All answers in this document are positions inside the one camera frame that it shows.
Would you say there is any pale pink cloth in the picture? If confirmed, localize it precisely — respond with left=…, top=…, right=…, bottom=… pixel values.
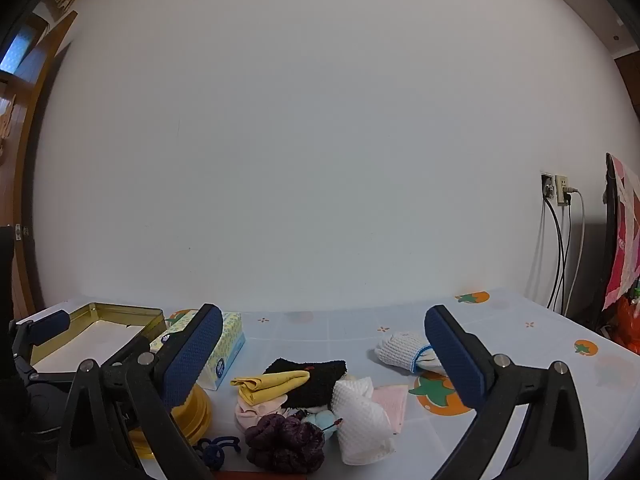
left=234, top=394, right=288, bottom=436

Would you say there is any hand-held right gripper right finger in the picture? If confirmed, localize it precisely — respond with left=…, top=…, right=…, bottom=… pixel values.
left=424, top=304, right=590, bottom=480

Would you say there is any gold rectangular tin box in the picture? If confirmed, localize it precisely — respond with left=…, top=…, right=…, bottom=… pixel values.
left=14, top=302, right=166, bottom=378

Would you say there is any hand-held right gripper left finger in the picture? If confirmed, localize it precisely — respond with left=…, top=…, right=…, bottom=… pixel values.
left=56, top=303, right=224, bottom=480

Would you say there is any white waffle cloth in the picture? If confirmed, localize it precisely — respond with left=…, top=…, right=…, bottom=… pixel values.
left=330, top=377, right=393, bottom=466

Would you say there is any grey cable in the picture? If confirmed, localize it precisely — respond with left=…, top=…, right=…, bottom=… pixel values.
left=565, top=189, right=586, bottom=315

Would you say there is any brown wooden door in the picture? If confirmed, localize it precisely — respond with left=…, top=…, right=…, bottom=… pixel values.
left=0, top=10, right=78, bottom=321

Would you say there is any window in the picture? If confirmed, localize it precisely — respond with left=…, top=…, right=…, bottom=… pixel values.
left=0, top=22, right=41, bottom=78

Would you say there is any persimmon print tablecloth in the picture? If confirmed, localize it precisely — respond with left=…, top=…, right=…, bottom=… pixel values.
left=15, top=287, right=640, bottom=480

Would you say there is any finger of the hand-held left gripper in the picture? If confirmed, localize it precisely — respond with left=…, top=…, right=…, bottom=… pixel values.
left=102, top=329, right=166, bottom=367
left=9, top=310, right=71, bottom=386

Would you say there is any blue knotted cord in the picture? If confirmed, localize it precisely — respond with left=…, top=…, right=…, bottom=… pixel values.
left=192, top=435, right=242, bottom=470

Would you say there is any dotted tissue box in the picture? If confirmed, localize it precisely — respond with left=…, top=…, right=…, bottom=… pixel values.
left=150, top=311, right=247, bottom=392

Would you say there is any orange bag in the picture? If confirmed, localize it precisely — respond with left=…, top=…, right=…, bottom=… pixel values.
left=614, top=297, right=640, bottom=353

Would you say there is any light blue plush charm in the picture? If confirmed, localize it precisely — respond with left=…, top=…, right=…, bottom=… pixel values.
left=302, top=408, right=346, bottom=433

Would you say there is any wall socket white plug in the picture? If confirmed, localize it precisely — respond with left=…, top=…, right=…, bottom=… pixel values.
left=555, top=174, right=580, bottom=207

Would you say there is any wooden door ornament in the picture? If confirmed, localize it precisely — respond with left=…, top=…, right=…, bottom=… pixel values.
left=0, top=94, right=17, bottom=163

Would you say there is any white knit glove blue band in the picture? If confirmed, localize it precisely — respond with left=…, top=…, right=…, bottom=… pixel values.
left=374, top=330, right=448, bottom=376

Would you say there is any black fuzzy cloth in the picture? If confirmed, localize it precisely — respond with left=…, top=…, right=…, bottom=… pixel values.
left=262, top=358, right=348, bottom=409

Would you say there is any yellow cloth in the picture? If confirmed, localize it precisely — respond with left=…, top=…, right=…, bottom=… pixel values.
left=230, top=370, right=311, bottom=404

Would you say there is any purple scrunchie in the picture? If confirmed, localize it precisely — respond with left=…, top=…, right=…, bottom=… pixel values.
left=244, top=412, right=327, bottom=475

